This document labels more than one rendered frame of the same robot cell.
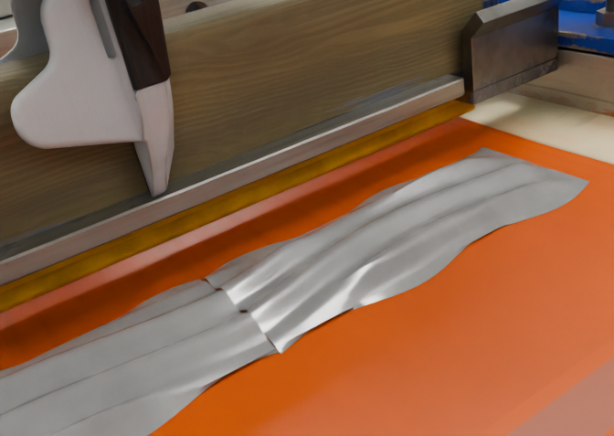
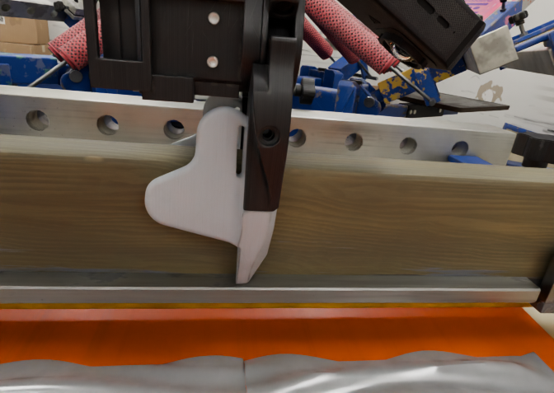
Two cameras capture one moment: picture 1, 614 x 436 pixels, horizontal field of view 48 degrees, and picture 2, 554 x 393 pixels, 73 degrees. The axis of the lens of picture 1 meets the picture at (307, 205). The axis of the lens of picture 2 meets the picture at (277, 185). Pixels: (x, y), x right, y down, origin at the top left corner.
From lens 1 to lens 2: 0.12 m
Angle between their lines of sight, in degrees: 19
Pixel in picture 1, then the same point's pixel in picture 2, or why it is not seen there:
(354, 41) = (453, 225)
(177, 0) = (345, 128)
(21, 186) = (144, 237)
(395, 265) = not seen: outside the picture
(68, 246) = (156, 295)
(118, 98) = (232, 208)
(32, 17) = not seen: hidden behind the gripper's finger
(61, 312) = (143, 329)
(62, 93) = (190, 189)
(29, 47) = not seen: hidden behind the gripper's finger
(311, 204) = (362, 329)
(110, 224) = (193, 292)
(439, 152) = (490, 334)
